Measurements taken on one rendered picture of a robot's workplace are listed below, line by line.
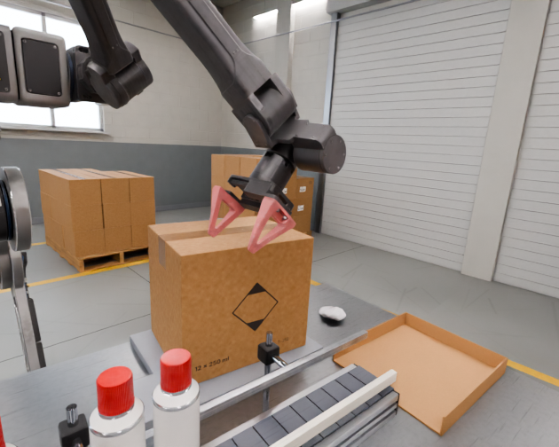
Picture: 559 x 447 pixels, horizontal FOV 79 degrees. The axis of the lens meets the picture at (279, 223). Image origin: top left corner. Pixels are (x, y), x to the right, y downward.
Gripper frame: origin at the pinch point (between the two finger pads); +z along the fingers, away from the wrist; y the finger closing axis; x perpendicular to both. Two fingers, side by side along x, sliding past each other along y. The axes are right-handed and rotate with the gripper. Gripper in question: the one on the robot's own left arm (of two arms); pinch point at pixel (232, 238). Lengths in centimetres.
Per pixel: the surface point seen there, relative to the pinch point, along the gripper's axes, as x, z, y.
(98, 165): 152, -69, -536
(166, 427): -3.1, 22.8, 10.8
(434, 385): 51, 2, 22
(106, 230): 124, 9, -313
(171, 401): -4.4, 20.0, 10.8
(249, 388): 12.0, 17.4, 7.5
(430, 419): 43, 8, 25
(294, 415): 23.3, 18.7, 10.1
